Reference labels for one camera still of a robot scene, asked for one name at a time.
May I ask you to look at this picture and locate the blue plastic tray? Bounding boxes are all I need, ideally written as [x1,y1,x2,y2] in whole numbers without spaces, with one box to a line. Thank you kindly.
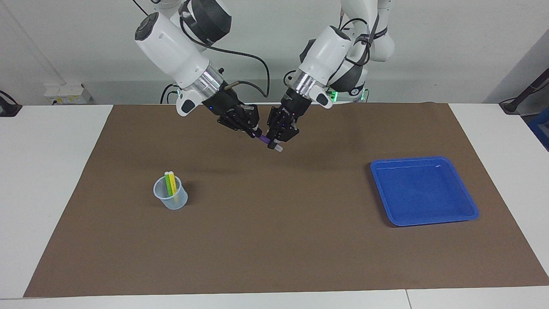
[370,156,480,227]

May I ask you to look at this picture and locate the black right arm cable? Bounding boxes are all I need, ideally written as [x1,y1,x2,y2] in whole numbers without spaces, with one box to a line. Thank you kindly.
[179,17,271,99]

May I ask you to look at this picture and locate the clear plastic cup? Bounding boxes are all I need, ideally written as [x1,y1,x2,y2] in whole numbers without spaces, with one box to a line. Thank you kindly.
[153,175,188,210]

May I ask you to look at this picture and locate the purple pen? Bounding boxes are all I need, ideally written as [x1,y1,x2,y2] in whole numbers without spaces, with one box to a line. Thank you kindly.
[256,134,284,153]

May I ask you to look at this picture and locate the white power strip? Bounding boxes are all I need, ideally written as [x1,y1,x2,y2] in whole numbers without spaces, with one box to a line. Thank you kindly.
[44,84,92,105]

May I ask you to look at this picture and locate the brown table mat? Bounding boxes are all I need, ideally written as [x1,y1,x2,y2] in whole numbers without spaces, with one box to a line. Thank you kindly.
[24,102,549,298]

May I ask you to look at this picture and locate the blue crate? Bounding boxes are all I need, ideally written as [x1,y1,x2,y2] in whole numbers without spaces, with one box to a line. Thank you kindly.
[527,112,549,151]

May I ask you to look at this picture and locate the black stand with pole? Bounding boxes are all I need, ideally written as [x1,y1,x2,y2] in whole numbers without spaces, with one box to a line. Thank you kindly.
[500,68,549,115]

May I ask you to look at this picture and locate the black table clamp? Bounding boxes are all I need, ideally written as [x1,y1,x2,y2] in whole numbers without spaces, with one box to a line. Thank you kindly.
[0,90,23,117]

